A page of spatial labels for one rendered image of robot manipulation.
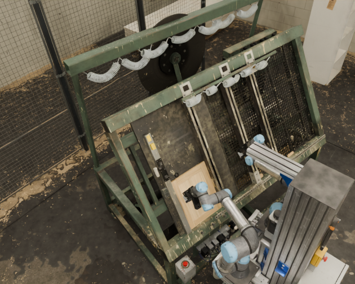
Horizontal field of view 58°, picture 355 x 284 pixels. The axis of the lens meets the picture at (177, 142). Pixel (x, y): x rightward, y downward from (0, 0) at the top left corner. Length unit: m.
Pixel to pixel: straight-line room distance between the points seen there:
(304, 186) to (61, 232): 3.12
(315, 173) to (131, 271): 2.46
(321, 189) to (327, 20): 4.36
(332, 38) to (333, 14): 0.38
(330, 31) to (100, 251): 4.72
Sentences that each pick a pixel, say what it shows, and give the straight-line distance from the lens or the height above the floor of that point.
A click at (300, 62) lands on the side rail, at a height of 1.62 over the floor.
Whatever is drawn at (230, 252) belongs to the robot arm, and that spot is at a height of 1.66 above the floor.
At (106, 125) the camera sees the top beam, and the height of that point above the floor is 1.93.
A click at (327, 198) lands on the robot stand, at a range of 1.81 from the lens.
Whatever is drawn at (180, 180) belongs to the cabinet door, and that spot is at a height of 1.28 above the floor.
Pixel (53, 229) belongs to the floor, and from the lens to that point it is 4.32.
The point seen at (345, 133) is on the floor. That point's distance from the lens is 5.46.
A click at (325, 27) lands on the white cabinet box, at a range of 5.98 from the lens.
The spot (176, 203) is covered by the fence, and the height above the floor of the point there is 1.16.
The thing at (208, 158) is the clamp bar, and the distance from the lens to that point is 2.79.
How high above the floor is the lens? 3.40
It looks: 44 degrees down
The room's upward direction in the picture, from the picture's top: 4 degrees counter-clockwise
